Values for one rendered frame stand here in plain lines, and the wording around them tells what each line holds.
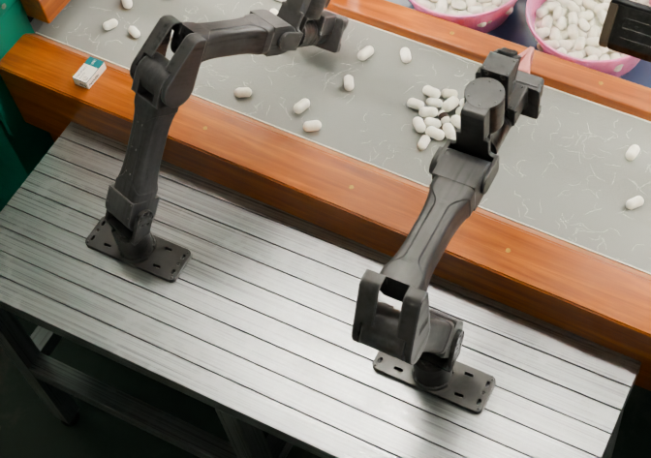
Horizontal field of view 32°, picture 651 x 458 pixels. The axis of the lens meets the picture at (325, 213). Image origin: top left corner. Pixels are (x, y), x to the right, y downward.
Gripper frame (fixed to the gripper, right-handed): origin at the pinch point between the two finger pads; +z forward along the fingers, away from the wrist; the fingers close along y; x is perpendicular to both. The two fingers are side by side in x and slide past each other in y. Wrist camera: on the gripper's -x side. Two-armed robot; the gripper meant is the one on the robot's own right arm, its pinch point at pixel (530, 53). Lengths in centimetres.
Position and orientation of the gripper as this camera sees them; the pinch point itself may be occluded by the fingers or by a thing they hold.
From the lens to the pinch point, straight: 179.9
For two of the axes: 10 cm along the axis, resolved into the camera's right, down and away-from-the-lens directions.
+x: 1.1, 5.6, 8.2
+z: 4.7, -7.6, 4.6
